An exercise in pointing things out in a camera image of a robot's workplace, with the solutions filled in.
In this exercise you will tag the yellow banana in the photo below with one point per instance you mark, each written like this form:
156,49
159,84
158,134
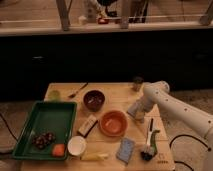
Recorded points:
94,157

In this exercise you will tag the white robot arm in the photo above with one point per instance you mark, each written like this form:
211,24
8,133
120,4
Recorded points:
199,121

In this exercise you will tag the grey towel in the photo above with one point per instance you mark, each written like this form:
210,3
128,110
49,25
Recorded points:
132,110

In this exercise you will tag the orange carrot piece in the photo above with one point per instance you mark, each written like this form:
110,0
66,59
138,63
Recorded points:
58,150

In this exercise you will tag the red object on shelf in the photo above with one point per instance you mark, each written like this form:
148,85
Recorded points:
103,21

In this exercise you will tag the orange bowl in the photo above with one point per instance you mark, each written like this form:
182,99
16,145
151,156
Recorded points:
113,123

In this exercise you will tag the blue sponge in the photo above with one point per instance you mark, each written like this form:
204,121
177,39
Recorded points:
125,150

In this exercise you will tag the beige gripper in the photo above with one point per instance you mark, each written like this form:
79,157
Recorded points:
140,113

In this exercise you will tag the dark grapes bunch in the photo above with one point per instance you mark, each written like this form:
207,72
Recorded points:
43,140

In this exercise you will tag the white small bowl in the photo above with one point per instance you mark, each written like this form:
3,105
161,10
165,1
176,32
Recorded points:
77,145

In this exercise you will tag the green cup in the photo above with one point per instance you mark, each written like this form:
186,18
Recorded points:
54,95

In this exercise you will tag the green handled dish brush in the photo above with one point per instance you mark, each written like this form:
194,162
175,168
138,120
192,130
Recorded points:
149,149

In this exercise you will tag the green plastic tray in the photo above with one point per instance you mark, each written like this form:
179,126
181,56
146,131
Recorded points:
46,117

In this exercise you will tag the purple bowl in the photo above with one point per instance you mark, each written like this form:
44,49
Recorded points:
94,100

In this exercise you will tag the dark small jar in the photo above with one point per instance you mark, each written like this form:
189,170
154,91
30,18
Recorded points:
137,83

